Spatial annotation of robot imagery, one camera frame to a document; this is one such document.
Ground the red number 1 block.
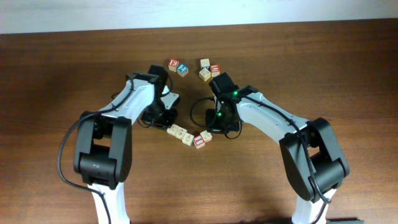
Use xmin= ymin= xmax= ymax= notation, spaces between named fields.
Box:
xmin=193 ymin=135 xmax=206 ymax=149

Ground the blue number 2 block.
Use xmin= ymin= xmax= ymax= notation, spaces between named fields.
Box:
xmin=177 ymin=63 xmax=189 ymax=77

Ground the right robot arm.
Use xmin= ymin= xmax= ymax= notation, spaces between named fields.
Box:
xmin=205 ymin=73 xmax=350 ymax=223

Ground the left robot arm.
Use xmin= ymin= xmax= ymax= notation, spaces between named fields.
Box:
xmin=73 ymin=65 xmax=180 ymax=223

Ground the cream picture block middle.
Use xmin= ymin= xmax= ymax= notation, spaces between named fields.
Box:
xmin=199 ymin=68 xmax=211 ymax=82

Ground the cream picture block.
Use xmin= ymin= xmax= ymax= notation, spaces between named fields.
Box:
xmin=199 ymin=68 xmax=211 ymax=82
xmin=200 ymin=58 xmax=211 ymax=70

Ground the red letter U block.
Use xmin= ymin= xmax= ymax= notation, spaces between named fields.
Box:
xmin=210 ymin=64 xmax=220 ymax=77

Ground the red number 3 block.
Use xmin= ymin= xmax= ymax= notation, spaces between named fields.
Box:
xmin=168 ymin=59 xmax=180 ymax=72

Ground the cream picture block top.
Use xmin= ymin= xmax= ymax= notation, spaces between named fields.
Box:
xmin=200 ymin=58 xmax=211 ymax=70

